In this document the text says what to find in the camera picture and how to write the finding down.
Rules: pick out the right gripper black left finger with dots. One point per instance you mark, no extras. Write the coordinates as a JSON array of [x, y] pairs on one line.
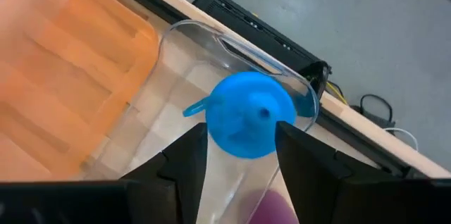
[[183, 167]]

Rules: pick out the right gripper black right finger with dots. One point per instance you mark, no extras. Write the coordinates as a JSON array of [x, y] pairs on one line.
[[317, 174]]

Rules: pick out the blue plastic squeeze bottle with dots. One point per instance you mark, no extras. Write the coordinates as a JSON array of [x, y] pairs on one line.
[[246, 118]]

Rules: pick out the clear plastic bin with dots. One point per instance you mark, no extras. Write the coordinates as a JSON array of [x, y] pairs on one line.
[[183, 86]]

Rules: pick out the orange translucent plastic bin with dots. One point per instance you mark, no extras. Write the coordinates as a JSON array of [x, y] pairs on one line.
[[70, 58]]

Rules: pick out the black equipment box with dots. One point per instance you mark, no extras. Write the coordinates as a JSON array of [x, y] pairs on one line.
[[246, 23]]

